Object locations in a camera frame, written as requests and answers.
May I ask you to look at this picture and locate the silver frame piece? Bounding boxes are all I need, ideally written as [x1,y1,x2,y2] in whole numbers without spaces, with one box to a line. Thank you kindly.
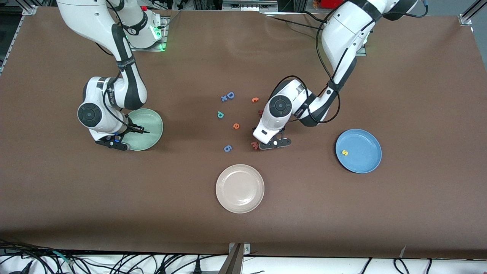
[222,0,279,12]

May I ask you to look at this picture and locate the brown table cover mat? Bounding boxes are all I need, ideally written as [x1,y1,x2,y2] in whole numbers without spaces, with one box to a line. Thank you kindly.
[0,7,487,260]

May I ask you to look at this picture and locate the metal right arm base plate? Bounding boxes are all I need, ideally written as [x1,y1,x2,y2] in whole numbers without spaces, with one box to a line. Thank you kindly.
[127,15,168,52]

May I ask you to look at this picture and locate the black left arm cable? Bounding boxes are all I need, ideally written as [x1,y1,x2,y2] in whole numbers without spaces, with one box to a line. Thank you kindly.
[271,0,428,124]

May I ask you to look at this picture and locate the blue plate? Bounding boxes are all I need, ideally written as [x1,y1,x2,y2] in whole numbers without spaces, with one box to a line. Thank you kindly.
[336,129,382,174]

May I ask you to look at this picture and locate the light green plate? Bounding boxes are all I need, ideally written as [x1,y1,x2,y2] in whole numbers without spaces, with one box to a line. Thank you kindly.
[122,108,164,151]

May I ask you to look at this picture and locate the small metal bracket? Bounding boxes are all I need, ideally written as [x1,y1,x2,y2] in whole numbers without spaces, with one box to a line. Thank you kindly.
[228,242,251,255]

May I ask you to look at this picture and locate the teal cable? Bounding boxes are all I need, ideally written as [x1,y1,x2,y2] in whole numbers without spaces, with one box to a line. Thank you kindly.
[51,250,75,266]

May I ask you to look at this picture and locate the aluminium profile beam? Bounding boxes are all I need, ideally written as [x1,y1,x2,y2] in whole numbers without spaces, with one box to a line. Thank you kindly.
[218,244,244,274]

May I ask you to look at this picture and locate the beige plate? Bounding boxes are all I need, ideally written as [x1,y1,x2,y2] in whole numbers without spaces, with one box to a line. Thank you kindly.
[215,164,265,214]

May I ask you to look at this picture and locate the black cable on table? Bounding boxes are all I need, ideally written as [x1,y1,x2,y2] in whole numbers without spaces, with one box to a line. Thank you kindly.
[266,14,328,31]
[302,11,328,23]

